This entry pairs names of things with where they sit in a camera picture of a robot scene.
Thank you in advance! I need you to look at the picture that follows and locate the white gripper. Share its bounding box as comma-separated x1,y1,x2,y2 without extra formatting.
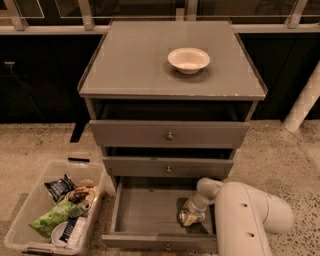
180,192,210,227

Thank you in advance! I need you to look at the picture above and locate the silver green 7up can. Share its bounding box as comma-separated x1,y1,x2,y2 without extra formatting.
178,208,205,227

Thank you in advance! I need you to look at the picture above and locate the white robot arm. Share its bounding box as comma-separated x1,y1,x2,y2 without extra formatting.
191,69,320,256

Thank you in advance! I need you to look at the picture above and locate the grey bottom drawer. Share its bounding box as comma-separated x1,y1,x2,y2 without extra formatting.
103,177,217,250

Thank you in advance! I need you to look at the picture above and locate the grey drawer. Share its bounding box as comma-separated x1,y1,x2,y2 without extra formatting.
103,177,217,250
103,157,233,178
89,120,249,149

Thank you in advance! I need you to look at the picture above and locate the grey middle drawer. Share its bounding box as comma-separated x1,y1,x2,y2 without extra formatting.
103,157,233,178

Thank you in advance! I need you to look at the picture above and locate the green can in bin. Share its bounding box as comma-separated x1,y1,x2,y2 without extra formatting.
69,200,91,218

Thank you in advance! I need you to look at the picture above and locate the grey top drawer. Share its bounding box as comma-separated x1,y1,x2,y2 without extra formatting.
89,120,249,149

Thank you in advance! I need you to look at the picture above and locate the grey drawer cabinet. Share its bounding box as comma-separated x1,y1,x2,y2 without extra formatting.
77,20,269,188

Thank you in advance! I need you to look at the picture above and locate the brown snack bag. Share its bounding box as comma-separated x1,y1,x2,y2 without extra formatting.
65,186,97,203

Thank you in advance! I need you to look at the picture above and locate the white blue snack packet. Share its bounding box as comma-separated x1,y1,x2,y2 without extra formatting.
59,217,86,248

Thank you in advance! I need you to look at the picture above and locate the clear plastic storage bin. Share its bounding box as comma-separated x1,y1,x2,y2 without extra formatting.
4,161,106,256

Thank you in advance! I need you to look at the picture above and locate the white round container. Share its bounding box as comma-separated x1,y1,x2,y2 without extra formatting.
50,222,67,247

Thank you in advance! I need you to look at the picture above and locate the dark blue chip bag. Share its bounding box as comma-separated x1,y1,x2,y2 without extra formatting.
43,174,76,203

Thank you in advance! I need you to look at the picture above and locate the green snack bag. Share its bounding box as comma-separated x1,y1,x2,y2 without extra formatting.
29,200,76,238

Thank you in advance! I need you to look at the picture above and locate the white ceramic bowl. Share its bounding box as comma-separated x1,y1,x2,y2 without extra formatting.
167,48,210,75

